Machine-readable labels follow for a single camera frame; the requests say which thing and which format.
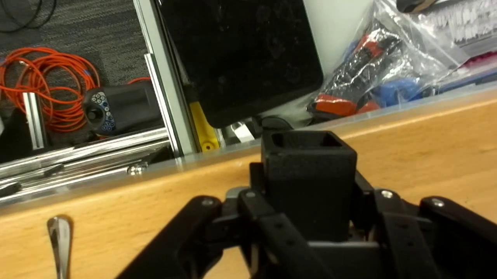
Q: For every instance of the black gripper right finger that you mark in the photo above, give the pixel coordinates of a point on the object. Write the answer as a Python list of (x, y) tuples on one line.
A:
[(437, 239)]

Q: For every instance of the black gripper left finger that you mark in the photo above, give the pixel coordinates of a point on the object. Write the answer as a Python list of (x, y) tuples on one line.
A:
[(194, 240)]

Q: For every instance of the black block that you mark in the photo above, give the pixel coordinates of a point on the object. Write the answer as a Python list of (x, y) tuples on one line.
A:
[(309, 177)]

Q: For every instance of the grey drawer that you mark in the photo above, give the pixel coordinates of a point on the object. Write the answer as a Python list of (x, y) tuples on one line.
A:
[(95, 87)]

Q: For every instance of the metal spoon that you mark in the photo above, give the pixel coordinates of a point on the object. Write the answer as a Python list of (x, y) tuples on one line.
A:
[(61, 234)]

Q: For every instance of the plastic bag of tools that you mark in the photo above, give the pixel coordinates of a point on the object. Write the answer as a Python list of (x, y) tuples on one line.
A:
[(409, 50)]

